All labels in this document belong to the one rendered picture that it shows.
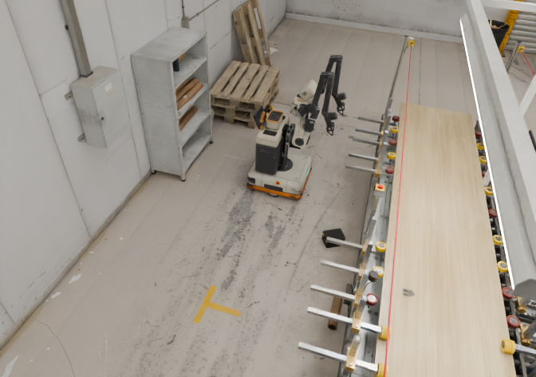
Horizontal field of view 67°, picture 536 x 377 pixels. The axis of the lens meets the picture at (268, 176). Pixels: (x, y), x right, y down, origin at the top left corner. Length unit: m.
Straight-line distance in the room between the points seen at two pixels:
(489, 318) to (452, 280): 0.32
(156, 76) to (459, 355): 3.54
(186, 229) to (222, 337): 1.31
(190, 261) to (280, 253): 0.91
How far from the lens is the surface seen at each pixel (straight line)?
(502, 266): 3.52
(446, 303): 3.11
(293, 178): 4.65
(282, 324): 3.77
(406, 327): 2.89
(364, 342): 3.09
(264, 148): 4.45
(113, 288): 4.14
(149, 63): 4.37
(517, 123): 1.83
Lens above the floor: 3.25
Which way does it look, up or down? 40 degrees down
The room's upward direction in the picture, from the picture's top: 3 degrees clockwise
